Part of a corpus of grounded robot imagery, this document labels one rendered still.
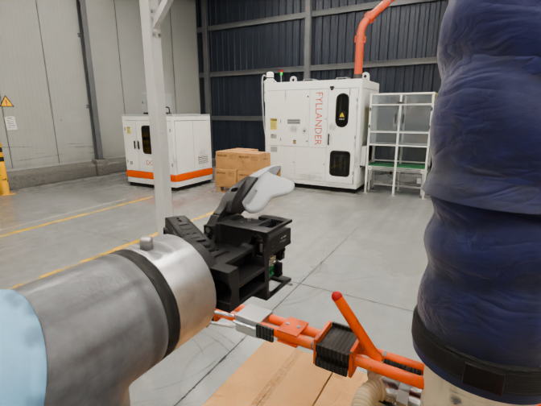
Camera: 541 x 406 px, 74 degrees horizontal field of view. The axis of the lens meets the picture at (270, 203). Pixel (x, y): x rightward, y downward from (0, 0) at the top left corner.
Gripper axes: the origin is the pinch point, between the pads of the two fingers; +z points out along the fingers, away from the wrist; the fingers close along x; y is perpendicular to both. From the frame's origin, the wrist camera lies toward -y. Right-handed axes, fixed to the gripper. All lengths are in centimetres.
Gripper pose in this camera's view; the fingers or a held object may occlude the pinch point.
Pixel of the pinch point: (274, 220)
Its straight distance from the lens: 49.1
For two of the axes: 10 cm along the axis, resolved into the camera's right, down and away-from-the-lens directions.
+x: 0.0, -9.7, -2.4
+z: 5.1, -2.1, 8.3
